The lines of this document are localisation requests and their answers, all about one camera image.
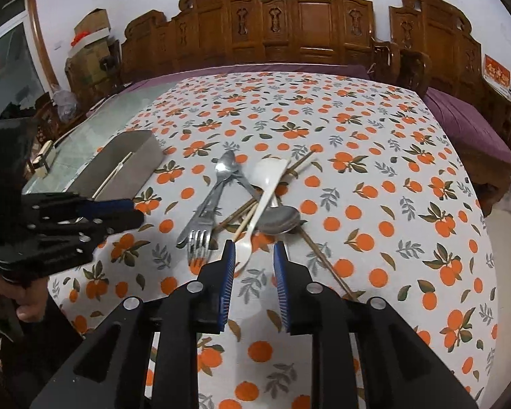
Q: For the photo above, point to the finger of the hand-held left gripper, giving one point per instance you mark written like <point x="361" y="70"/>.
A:
<point x="106" y="208"/>
<point x="119" y="222"/>

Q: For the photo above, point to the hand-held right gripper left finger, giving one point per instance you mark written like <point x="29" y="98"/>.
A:
<point x="228" y="281"/>

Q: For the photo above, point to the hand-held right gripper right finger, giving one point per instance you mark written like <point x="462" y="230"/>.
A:
<point x="280" y="289"/>

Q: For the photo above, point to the light wooden chopstick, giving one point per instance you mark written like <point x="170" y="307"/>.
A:
<point x="243" y="226"/>
<point x="113" y="174"/>

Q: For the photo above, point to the metal fork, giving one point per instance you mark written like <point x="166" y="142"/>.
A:
<point x="199" y="243"/>

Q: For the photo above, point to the brown wooden chopstick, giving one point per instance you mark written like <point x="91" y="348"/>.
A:
<point x="300" y="163"/>
<point x="306" y="169"/>
<point x="323" y="262"/>

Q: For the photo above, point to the stainless steel utensil container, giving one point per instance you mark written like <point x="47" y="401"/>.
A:
<point x="144" y="157"/>

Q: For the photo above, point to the large metal spoon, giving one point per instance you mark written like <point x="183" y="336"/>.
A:
<point x="279" y="221"/>

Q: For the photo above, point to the white plastic soup spoon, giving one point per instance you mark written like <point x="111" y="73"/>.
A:
<point x="268" y="177"/>

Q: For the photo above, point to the small metal spoon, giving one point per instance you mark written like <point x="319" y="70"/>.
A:
<point x="226" y="164"/>

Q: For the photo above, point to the person's left hand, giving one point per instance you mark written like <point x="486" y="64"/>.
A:
<point x="34" y="302"/>

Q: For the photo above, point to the small wooden object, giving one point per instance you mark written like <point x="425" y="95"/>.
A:
<point x="44" y="159"/>

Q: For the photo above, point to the clear plastic bag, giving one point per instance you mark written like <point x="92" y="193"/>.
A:
<point x="63" y="104"/>

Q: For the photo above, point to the orange print tablecloth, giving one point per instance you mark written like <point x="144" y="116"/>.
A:
<point x="366" y="179"/>

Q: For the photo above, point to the person's dark clothing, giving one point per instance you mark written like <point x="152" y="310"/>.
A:
<point x="25" y="362"/>

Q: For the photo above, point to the large cardboard box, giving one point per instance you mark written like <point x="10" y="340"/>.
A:
<point x="89" y="64"/>

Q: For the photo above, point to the small cardboard box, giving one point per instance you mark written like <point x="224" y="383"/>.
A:
<point x="93" y="21"/>

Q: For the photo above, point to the long purple seat cushion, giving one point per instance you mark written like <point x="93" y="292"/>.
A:
<point x="281" y="67"/>

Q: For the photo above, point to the short purple seat cushion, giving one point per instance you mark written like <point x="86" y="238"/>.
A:
<point x="464" y="123"/>

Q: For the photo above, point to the long carved wooden sofa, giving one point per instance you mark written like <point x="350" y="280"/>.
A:
<point x="315" y="21"/>

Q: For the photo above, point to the wooden side cabinet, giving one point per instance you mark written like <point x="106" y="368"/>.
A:
<point x="504" y="106"/>

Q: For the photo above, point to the short carved wooden sofa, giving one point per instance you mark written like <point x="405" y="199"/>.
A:
<point x="434" y="38"/>

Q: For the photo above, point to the wooden window frame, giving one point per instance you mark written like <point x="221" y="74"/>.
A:
<point x="40" y="42"/>

